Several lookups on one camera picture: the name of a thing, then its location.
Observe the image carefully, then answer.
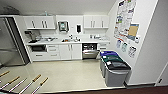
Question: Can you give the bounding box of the green lid trash bin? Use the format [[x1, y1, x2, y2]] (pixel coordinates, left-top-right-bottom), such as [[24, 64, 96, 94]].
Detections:
[[101, 54, 125, 64]]

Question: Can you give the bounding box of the chrome faucet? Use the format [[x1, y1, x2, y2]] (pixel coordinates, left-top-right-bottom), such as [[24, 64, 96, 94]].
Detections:
[[68, 34, 75, 42]]

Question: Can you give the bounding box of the colourful wall poster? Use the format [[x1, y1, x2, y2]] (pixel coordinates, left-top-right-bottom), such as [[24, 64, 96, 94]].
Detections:
[[113, 0, 141, 44]]

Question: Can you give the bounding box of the stainless steel dishwasher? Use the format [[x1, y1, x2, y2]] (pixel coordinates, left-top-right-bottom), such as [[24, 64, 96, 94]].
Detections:
[[81, 42, 100, 61]]

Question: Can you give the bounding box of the black coffee machine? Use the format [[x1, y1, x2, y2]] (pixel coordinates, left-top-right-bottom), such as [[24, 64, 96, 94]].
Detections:
[[24, 30, 40, 43]]

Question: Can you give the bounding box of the black soap dispenser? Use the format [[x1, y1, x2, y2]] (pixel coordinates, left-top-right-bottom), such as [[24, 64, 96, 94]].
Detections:
[[76, 24, 82, 34]]

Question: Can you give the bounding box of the white two-door base cabinet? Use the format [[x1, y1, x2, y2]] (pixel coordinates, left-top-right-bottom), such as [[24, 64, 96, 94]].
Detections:
[[58, 43, 83, 61]]

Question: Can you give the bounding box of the white wall cabinet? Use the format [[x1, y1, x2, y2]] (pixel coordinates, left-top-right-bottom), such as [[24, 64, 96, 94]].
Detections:
[[83, 14, 110, 30], [23, 15, 57, 31]]

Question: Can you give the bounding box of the steel paper towel dispenser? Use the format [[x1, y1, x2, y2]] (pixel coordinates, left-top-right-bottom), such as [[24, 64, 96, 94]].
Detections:
[[57, 20, 70, 34]]

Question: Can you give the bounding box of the white door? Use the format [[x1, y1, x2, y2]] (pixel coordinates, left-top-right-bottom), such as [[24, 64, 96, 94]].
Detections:
[[154, 61, 168, 88]]

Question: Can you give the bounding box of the white drawer unit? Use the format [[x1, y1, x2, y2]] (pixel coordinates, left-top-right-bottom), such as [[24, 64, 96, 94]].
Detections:
[[29, 44, 61, 63], [97, 40, 111, 52]]

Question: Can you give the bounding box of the stainless steel refrigerator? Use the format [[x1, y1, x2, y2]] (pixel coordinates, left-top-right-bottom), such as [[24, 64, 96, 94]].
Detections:
[[0, 16, 32, 67]]

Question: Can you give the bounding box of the grey trash bin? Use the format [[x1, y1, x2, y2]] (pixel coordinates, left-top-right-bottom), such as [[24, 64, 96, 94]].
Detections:
[[104, 60, 132, 88]]

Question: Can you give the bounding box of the white square wall sign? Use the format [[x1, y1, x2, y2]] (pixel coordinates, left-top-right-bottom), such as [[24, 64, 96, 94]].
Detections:
[[127, 45, 137, 59]]

